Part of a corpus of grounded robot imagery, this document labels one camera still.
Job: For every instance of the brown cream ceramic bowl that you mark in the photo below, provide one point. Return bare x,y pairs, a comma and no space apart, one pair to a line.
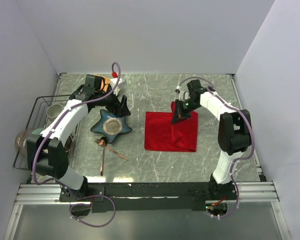
68,144

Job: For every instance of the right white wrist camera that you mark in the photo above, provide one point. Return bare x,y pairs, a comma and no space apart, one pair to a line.
181,95

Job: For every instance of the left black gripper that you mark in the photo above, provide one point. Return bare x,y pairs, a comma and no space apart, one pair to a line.
116,104

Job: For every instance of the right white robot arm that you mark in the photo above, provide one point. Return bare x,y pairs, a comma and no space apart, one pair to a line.
235,134

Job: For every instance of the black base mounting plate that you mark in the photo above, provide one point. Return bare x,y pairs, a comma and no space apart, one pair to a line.
141,196

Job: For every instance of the grey ribbed mug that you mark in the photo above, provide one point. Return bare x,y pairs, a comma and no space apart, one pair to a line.
53,111

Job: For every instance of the orange woven basket tray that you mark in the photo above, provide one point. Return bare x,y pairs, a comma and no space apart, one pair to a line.
105,83

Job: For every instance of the blue star-shaped dish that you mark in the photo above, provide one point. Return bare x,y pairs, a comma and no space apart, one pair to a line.
110,126

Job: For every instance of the red cloth napkin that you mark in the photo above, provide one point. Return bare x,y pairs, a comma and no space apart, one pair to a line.
162,136

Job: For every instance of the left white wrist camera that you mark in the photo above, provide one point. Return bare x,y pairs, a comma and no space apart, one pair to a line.
116,84

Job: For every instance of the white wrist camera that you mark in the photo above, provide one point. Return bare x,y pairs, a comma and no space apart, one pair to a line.
116,84
181,95

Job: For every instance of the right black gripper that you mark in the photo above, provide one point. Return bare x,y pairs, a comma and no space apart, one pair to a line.
179,114

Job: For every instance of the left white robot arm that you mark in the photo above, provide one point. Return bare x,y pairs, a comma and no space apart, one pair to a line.
46,151

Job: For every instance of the copper spoon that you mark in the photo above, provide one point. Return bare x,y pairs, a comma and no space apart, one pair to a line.
102,156

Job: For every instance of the green ceramic bowl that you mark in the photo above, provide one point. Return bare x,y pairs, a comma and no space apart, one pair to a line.
37,131

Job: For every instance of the clear glass bowl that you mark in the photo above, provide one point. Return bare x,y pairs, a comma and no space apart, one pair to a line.
20,142

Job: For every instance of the copper fork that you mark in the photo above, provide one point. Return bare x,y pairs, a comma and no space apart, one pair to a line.
97,141

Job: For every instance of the aluminium frame rail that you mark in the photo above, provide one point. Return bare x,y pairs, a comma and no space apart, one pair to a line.
49,194

